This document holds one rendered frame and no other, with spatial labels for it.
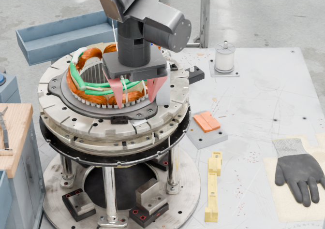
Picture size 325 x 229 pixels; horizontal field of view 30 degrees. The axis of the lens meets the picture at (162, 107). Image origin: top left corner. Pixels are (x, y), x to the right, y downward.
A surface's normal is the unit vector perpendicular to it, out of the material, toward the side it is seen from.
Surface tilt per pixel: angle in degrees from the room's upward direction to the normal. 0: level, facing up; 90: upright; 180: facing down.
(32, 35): 90
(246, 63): 0
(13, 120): 0
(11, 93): 90
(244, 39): 0
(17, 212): 90
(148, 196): 90
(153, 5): 20
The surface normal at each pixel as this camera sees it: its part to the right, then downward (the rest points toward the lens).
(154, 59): 0.02, -0.79
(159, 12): -0.14, -0.52
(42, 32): 0.43, 0.56
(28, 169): 1.00, 0.00
